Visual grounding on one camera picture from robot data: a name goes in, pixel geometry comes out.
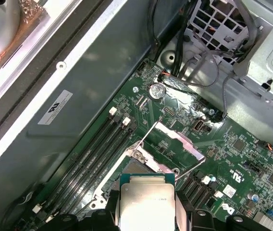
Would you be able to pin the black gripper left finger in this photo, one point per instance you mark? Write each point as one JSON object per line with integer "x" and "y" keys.
{"x": 112, "y": 216}

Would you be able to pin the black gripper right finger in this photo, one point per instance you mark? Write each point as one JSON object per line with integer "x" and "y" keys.
{"x": 183, "y": 216}

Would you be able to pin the silver CPU green edge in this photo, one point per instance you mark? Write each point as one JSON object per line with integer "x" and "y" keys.
{"x": 147, "y": 204}

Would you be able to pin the thin metal locking lever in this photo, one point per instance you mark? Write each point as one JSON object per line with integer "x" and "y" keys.
{"x": 148, "y": 132}
{"x": 189, "y": 169}

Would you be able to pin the RAM slot black clips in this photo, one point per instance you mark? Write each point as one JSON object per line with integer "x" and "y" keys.
{"x": 81, "y": 167}
{"x": 94, "y": 176}

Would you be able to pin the RAM slot white clips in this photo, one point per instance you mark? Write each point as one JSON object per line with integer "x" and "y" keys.
{"x": 87, "y": 172}
{"x": 74, "y": 162}

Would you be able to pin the green motherboard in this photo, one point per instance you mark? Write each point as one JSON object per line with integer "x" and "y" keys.
{"x": 235, "y": 163}

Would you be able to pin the silver chipset heat sink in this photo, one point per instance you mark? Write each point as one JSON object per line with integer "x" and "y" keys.
{"x": 266, "y": 222}

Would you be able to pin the internal USB port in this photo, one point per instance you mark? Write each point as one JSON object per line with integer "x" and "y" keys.
{"x": 198, "y": 125}

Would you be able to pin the white case sticker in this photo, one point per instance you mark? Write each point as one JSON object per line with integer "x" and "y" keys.
{"x": 54, "y": 107}

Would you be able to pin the silver coin cell battery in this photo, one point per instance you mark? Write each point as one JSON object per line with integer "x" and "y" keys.
{"x": 157, "y": 91}

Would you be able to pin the black PC case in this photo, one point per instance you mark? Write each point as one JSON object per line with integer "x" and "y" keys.
{"x": 102, "y": 60}

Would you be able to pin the silver disk bay cage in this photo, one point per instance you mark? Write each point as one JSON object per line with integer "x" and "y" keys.
{"x": 266, "y": 62}

